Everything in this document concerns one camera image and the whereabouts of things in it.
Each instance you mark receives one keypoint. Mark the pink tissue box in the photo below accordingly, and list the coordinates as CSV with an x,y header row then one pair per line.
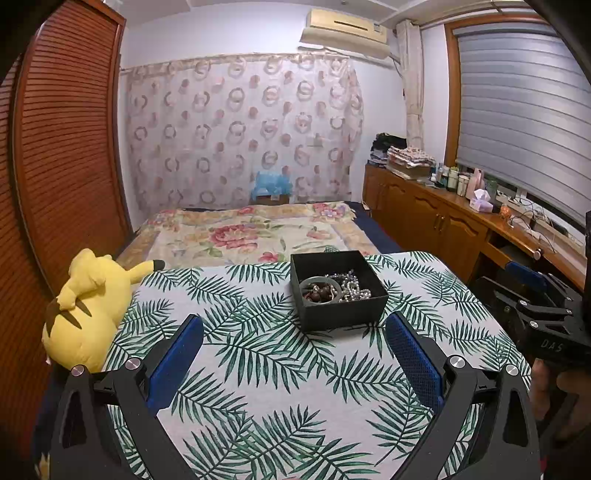
x,y
480,201

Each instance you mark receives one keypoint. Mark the white power strip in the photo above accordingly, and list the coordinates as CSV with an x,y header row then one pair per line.
x,y
521,205

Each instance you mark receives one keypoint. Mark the stack of dark clothes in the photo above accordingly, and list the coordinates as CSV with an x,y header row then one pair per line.
x,y
385,145

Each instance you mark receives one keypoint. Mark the cream air conditioner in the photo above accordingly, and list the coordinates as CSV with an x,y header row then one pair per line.
x,y
344,30

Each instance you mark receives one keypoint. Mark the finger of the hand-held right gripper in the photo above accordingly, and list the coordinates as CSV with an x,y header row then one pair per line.
x,y
526,274
508,304

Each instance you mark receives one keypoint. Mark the person's right hand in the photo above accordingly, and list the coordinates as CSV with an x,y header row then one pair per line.
x,y
538,392

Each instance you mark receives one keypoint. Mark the yellow plush toy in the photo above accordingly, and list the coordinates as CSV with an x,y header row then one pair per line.
x,y
92,295

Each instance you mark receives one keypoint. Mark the wooden cabinet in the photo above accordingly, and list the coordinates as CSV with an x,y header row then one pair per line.
x,y
438,221

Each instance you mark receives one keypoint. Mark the floral blanket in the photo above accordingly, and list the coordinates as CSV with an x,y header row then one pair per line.
x,y
240,235

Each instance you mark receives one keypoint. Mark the grey window blind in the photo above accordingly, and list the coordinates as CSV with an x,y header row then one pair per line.
x,y
521,115

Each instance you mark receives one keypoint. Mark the grey green bangle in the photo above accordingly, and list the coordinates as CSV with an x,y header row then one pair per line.
x,y
302,288

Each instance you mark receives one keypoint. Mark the stack of floral cloths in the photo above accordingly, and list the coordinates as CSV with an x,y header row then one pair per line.
x,y
411,157

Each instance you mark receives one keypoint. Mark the circle patterned curtain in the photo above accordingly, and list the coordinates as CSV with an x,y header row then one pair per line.
x,y
231,138

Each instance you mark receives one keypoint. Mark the blue plush toy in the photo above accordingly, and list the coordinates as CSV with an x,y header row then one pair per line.
x,y
272,184

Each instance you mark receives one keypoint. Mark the leaf print cloth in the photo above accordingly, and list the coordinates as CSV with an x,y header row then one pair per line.
x,y
277,369

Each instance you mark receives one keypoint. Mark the cream tied curtain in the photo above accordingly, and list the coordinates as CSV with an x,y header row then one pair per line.
x,y
413,92

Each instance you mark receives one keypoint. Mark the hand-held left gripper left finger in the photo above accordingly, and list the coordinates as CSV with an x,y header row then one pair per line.
x,y
178,355

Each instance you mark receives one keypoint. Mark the black jewelry box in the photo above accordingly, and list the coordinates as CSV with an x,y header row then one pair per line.
x,y
341,314

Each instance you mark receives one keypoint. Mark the wooden wardrobe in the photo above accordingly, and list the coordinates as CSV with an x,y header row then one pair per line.
x,y
60,138

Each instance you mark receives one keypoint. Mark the cardboard box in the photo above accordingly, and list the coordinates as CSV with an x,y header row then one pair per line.
x,y
272,200

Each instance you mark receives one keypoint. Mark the navy blue bed sheet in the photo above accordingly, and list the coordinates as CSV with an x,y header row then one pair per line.
x,y
378,235

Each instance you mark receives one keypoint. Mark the row of toiletry bottles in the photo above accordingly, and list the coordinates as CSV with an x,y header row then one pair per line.
x,y
455,180

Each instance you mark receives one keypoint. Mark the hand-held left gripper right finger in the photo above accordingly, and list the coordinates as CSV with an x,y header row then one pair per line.
x,y
415,364

